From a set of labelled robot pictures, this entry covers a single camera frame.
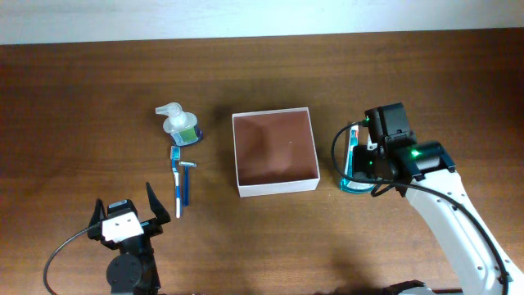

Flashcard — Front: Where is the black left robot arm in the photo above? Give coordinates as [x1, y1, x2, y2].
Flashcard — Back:
[88, 184, 170, 294]

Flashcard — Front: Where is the clear pump soap bottle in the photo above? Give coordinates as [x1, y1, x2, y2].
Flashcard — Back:
[155, 102, 203, 147]

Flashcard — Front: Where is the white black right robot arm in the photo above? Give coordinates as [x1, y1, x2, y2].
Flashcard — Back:
[341, 126, 523, 294]

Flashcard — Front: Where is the blue white toothbrush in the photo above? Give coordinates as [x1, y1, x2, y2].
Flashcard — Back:
[170, 146, 182, 219]

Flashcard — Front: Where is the blue disposable razor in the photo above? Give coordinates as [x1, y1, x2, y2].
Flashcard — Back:
[179, 161, 197, 207]

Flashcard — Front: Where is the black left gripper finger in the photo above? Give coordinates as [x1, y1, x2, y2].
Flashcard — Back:
[146, 182, 171, 224]
[89, 198, 106, 228]

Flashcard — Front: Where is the teal Colgate toothpaste tube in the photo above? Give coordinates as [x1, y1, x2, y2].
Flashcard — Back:
[345, 125, 359, 178]

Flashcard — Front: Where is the pink open box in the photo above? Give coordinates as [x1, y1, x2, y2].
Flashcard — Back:
[232, 107, 321, 197]

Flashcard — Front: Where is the blue Listerine mouthwash bottle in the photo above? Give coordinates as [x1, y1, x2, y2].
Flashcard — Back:
[340, 143, 377, 194]

